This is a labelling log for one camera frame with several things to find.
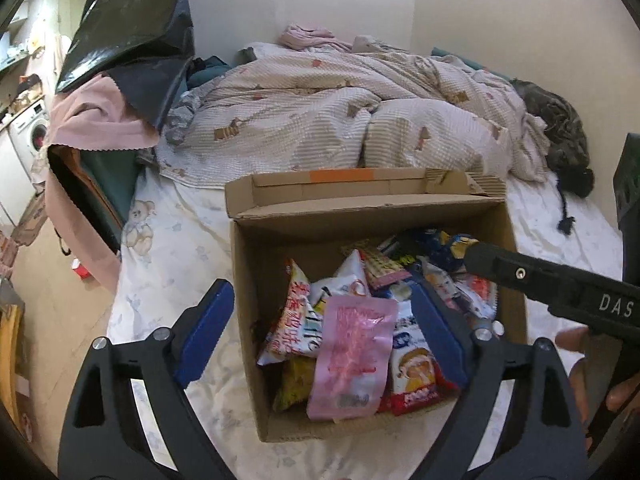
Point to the beige striped quilt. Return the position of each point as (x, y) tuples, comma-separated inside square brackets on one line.
[(310, 105)]

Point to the dark teal cloth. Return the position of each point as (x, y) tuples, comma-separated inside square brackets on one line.
[(207, 72)]

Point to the light pink pillow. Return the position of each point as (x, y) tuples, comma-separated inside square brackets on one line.
[(310, 37)]

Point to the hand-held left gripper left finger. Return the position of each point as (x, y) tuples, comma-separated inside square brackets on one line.
[(205, 340)]

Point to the red cup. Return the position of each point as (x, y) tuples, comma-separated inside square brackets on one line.
[(81, 270)]

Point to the black plastic bag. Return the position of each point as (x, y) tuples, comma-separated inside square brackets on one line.
[(130, 10)]

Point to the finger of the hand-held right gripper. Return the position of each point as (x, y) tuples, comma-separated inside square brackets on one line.
[(505, 267)]

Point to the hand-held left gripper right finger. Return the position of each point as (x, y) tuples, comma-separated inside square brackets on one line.
[(440, 330)]

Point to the brown patterned cloth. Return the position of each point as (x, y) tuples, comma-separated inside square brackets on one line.
[(555, 120)]

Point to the white washing machine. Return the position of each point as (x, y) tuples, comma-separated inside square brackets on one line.
[(30, 135)]

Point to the pile of mixed snack packets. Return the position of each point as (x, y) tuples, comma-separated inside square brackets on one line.
[(345, 280)]

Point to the brown cardboard box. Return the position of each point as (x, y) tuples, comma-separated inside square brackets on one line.
[(245, 285)]

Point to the pink snack packet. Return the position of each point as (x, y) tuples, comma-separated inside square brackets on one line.
[(350, 355)]

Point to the white red blue snack packet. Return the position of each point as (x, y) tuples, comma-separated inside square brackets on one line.
[(410, 385)]

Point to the person's right hand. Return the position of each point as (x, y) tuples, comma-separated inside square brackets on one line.
[(575, 340)]

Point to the yellow snack packet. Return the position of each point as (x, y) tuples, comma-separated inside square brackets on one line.
[(295, 385)]

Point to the wooden chair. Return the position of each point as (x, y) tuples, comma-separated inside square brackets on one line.
[(12, 360)]

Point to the pink cloth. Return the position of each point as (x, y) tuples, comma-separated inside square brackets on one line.
[(95, 120)]

